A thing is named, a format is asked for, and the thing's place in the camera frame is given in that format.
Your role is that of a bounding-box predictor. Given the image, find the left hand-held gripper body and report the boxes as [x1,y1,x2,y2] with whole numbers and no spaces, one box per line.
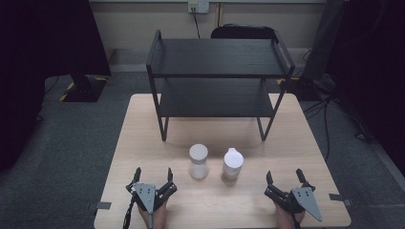
[125,180,179,214]

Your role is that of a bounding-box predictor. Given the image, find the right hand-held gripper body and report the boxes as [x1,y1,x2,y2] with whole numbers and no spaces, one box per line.
[264,184,324,223]

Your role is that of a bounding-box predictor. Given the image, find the white powder jar lid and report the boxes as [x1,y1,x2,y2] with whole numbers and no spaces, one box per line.
[188,143,209,180]

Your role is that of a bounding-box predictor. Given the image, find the brown spice jar spout lid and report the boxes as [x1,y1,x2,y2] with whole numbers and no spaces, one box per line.
[221,147,245,186]

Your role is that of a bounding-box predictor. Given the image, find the black two-tier shelf rack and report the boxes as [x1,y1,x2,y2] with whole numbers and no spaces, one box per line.
[145,29,296,142]

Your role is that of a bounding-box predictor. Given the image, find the person's left hand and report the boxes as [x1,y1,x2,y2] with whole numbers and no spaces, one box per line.
[137,201,168,229]

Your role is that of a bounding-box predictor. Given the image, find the person's right hand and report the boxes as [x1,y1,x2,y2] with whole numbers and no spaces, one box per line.
[274,202,307,229]

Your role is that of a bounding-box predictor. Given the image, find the gray tape strip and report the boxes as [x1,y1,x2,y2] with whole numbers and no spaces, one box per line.
[87,201,113,211]
[329,193,353,207]

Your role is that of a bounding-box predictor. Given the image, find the black stand base striped tape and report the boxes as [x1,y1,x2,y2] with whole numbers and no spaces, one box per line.
[276,75,323,102]
[58,74,109,103]

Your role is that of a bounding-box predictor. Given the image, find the dark curtain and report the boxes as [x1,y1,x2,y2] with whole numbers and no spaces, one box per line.
[0,0,112,173]
[328,0,405,176]

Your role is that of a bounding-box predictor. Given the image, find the gray upright panel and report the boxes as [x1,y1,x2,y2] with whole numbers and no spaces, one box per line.
[302,0,347,81]

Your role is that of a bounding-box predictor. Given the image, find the black chair back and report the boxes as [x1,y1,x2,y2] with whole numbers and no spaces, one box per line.
[210,23,277,40]

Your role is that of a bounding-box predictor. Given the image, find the black floor cables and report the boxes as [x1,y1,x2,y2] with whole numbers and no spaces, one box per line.
[302,92,376,162]

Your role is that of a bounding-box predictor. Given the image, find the black power cord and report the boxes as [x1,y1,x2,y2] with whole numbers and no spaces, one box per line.
[190,9,202,39]

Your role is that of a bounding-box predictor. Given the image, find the white wall socket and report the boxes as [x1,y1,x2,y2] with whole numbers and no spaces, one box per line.
[187,0,210,14]

